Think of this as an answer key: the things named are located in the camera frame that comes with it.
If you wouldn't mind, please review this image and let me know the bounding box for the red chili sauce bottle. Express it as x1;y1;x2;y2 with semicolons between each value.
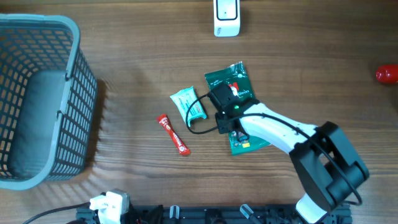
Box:
376;64;398;84

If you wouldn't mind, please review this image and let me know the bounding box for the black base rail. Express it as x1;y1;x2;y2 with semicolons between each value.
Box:
69;204;353;224

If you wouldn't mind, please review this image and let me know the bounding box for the black left camera cable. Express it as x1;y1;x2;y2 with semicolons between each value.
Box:
23;202;91;224

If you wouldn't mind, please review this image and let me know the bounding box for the red Nescafe coffee stick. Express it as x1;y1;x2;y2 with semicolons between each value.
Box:
156;114;191;156

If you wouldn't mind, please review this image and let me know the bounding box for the mint green tissue packet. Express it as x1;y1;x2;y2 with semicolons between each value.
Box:
170;86;207;126

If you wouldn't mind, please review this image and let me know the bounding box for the grey plastic mesh basket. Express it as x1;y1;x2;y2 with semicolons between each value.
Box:
1;14;98;190

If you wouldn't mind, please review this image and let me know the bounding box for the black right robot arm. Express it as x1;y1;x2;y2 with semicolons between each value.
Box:
208;83;369;223

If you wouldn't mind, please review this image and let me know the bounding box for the white barcode scanner box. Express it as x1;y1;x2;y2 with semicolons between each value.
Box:
213;0;241;37

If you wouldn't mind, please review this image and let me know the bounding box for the green 3M gloves packet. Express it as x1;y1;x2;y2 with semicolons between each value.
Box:
205;62;271;156

